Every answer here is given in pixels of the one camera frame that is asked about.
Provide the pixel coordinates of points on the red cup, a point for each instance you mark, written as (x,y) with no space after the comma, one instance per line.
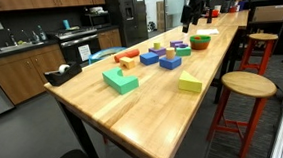
(232,9)

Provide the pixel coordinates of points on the purple flat block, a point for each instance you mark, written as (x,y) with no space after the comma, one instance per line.
(175,43)

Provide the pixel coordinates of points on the black refrigerator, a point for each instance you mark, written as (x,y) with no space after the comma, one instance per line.
(127,16)

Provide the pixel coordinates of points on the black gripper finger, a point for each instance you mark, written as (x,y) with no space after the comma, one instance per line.
(196,15)
(185,19)

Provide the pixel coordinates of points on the cardboard boxes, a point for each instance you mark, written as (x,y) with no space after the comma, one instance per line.
(160,15)

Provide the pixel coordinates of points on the wide wooden lower cabinet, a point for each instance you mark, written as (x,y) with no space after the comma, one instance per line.
(24,75)

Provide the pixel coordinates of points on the black tape dispenser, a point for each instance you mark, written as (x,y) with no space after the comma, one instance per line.
(63,77)

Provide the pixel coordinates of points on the orange bowl green rim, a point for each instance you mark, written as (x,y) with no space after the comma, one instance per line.
(199,45)

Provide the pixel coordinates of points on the yellow wedge block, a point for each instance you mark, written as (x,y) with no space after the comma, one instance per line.
(189,84)

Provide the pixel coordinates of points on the red wooden stool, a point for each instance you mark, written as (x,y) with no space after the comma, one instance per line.
(248,85)
(262,37)

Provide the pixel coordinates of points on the red ball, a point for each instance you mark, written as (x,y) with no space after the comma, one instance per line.
(197,38)

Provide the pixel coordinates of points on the wooden upper cabinets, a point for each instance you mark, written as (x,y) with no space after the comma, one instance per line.
(26,2)

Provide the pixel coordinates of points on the stacked white plates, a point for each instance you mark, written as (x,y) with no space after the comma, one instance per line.
(96,10)

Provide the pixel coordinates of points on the narrow wooden lower cabinet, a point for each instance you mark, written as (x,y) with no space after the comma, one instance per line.
(109,39)

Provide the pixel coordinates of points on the steel sink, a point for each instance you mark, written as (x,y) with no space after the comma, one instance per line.
(15,47)

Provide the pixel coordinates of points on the tan cylinder block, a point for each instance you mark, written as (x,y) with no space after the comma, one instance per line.
(170,53)

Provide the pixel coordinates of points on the white paper sheet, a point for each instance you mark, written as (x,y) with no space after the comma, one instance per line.
(207,32)

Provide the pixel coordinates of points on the clear soap bottle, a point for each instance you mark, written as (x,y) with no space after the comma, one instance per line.
(41,33)

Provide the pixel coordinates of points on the small yellow arch block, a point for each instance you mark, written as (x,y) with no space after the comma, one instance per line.
(127,61)

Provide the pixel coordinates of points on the red cylinder block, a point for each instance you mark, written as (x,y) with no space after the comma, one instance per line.
(128,54)

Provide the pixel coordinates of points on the blue round bin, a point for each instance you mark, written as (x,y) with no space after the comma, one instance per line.
(106,54)

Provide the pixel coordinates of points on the black table frame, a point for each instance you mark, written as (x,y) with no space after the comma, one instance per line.
(82,136)

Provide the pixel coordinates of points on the purple rectangular block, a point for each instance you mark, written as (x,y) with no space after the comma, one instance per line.
(158,51)

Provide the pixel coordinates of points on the blue square block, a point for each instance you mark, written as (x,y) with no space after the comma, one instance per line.
(149,59)

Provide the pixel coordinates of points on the blue block with hole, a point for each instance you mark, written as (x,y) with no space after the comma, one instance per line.
(170,63)

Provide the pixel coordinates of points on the black microwave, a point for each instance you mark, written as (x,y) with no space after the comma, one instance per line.
(97,20)

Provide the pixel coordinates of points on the large green arch block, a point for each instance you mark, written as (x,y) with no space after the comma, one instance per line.
(121,83)

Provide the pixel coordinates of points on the purple arch block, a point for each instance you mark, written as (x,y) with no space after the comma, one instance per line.
(183,45)

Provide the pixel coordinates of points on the white tape roll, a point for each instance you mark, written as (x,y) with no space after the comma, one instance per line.
(64,68)

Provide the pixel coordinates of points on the teal bottle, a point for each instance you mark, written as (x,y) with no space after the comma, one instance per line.
(66,24)

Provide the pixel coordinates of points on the white paper on oven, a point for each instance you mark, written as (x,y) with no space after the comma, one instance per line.
(84,53)

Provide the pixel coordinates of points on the black chair with cardboard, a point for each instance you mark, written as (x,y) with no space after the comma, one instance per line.
(270,13)

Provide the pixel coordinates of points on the small green block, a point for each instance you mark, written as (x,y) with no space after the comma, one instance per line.
(183,52)

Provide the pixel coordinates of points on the black oven stove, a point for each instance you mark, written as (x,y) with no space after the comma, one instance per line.
(72,40)

